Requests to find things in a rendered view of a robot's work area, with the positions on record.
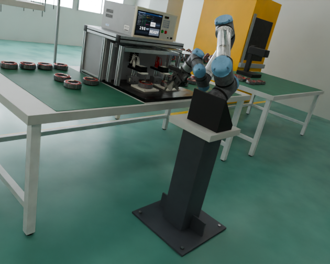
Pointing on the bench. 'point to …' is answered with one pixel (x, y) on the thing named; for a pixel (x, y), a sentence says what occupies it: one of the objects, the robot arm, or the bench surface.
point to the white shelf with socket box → (17, 6)
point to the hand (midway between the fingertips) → (167, 87)
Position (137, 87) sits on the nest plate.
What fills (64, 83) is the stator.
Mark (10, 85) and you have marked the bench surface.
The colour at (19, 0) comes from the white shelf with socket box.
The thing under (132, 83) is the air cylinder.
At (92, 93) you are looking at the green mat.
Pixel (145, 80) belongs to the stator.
